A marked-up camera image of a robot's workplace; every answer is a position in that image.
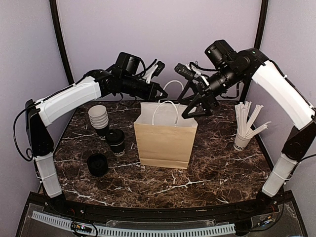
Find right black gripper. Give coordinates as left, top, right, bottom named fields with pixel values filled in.
left=177, top=64, right=244, bottom=118

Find brown paper bag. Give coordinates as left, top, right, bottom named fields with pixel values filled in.
left=134, top=100, right=198, bottom=169

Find black cup lid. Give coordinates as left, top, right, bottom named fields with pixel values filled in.
left=106, top=128, right=125, bottom=145

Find black paper coffee cup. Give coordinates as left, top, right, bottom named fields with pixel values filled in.
left=109, top=141, right=125, bottom=157

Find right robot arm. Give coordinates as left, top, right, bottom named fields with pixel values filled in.
left=175, top=39, right=316, bottom=214

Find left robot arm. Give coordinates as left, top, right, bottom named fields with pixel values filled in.
left=19, top=52, right=168, bottom=215

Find wrapped paper straws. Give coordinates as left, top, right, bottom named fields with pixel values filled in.
left=235, top=101, right=271, bottom=139

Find stack of paper cups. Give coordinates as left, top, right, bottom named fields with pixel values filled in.
left=88, top=105, right=110, bottom=140

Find white cup holding straws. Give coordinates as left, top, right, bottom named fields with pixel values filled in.
left=233, top=132, right=251, bottom=151

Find stack of black lids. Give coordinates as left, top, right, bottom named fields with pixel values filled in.
left=87, top=153, right=109, bottom=177

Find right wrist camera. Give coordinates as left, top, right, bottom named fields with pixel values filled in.
left=174, top=63, right=210, bottom=86

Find right black frame post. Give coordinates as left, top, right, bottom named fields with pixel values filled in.
left=254, top=0, right=269, bottom=49

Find black frame post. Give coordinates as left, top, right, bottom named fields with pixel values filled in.
left=254, top=0, right=269, bottom=49
left=49, top=0, right=74, bottom=85

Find left black frame post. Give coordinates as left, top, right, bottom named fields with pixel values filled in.
left=49, top=0, right=74, bottom=85

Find grey cable duct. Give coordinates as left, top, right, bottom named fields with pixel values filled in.
left=31, top=211, right=236, bottom=237

